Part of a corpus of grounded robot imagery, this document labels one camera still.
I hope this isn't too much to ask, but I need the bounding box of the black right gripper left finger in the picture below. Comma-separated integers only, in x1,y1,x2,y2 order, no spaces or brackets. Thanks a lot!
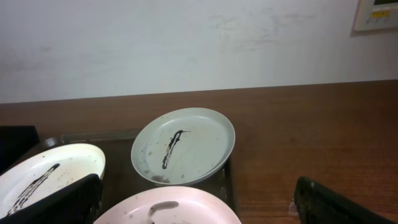
1,174,103,224

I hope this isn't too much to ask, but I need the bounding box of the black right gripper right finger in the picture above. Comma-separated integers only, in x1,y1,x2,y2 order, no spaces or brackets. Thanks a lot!
294,176,393,224

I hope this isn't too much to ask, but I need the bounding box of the white plate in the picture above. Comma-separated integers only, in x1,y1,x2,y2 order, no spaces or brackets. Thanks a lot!
1,143,106,218

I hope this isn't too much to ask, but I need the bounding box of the pink plate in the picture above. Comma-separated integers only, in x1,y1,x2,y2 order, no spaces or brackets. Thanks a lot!
95,186,241,224

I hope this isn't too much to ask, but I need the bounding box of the grey-green plate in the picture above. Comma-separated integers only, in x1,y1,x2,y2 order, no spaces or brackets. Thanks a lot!
131,108,236,186

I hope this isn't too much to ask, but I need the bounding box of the dark brown serving tray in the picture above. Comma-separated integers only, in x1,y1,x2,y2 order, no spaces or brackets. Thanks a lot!
18,129,239,218

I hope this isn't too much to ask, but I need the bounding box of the small black tray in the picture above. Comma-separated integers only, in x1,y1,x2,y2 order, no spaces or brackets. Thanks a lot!
1,126,40,173

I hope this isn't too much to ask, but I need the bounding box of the beige wall control panel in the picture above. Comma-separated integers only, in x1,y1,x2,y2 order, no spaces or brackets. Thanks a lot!
353,0,397,32

